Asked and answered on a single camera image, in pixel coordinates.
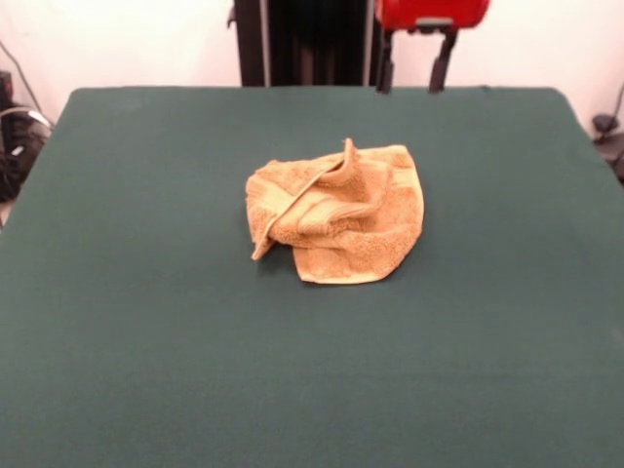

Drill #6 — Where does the white cable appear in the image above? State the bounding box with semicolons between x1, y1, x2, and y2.
0;105;55;131

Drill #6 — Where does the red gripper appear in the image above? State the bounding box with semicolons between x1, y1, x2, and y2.
374;0;488;95

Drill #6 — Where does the orange terry towel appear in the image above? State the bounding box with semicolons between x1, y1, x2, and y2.
243;137;425;286

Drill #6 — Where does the dark green table cloth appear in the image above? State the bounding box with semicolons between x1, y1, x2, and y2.
0;86;624;468

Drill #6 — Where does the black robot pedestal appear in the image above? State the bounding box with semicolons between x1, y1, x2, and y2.
226;0;391;88

